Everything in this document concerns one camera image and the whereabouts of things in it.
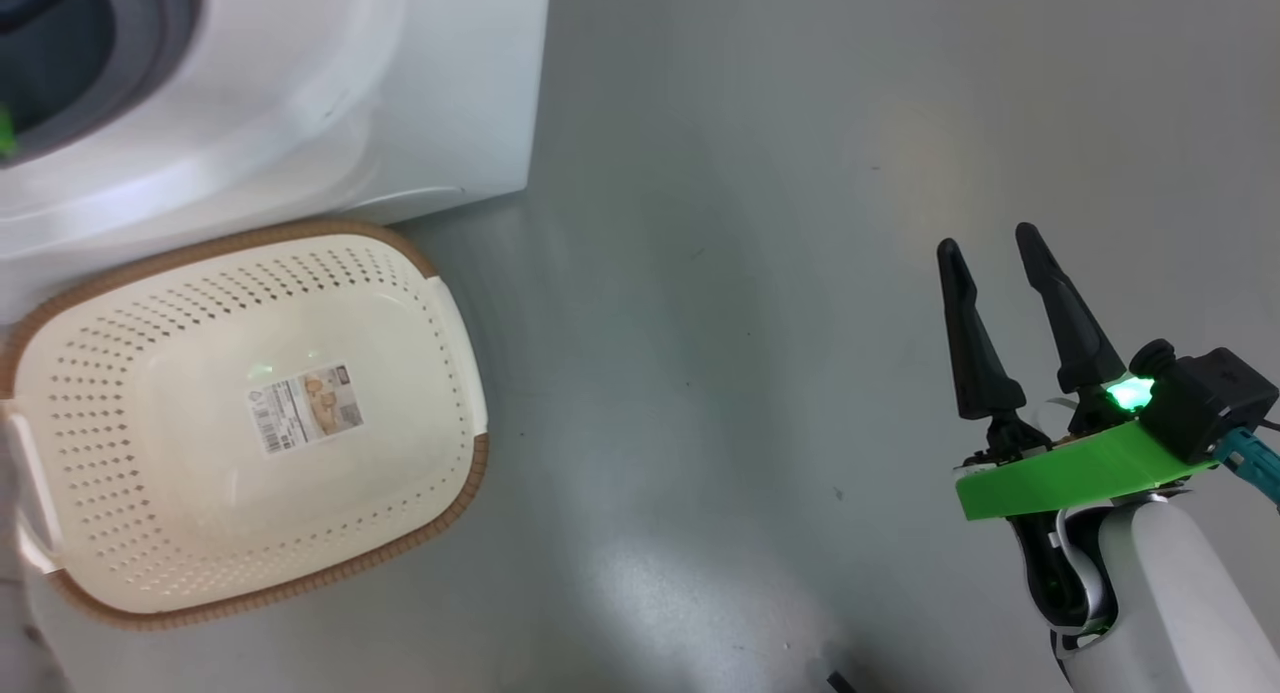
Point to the basket product label sticker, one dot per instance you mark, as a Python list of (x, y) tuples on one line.
[(305, 410)]

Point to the cream perforated laundry basket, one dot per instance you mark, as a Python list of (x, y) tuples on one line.
[(200, 513)]

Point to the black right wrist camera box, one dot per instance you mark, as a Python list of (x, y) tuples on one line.
[(1210, 403)]

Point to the white front-load washing machine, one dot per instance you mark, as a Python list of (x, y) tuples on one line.
[(400, 73)]

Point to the grey rubber door gasket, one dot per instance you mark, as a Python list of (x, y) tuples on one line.
[(160, 33)]

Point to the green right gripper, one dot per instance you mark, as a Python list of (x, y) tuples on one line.
[(1080, 473)]

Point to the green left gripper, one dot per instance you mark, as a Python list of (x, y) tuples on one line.
[(6, 133)]

